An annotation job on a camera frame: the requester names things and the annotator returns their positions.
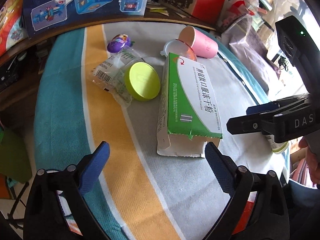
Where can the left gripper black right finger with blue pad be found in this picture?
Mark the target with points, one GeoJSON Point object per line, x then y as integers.
{"type": "Point", "coordinates": [256, 209]}

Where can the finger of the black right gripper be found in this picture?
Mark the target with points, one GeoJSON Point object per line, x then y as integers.
{"type": "Point", "coordinates": [273, 105]}
{"type": "Point", "coordinates": [250, 124]}

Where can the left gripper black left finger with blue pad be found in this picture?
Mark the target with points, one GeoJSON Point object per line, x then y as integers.
{"type": "Point", "coordinates": [44, 217]}

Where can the white green labelled jar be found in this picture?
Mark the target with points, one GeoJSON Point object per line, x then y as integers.
{"type": "Point", "coordinates": [276, 148]}

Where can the person's right hand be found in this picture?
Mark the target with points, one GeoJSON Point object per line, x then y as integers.
{"type": "Point", "coordinates": [311, 161]}

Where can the green white medicine box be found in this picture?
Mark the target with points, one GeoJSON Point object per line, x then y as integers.
{"type": "Point", "coordinates": [188, 114]}

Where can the purple fabric covered furniture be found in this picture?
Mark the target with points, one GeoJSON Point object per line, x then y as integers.
{"type": "Point", "coordinates": [243, 41]}

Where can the pink paper cup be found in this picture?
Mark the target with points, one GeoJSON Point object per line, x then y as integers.
{"type": "Point", "coordinates": [202, 45]}

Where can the orange clear egg capsule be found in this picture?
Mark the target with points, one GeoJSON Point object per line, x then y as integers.
{"type": "Point", "coordinates": [178, 47]}

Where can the lime green round lid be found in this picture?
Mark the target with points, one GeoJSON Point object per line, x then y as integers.
{"type": "Point", "coordinates": [142, 81]}

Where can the clear plastic snack wrapper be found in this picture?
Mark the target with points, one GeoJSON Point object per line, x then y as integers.
{"type": "Point", "coordinates": [109, 75]}

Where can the purple toy egg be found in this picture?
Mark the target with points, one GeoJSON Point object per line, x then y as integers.
{"type": "Point", "coordinates": [119, 42]}

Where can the blue toy packaging box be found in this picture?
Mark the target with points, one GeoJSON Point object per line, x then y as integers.
{"type": "Point", "coordinates": [42, 15]}

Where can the black camera box green light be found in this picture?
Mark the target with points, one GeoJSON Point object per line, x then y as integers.
{"type": "Point", "coordinates": [301, 50]}

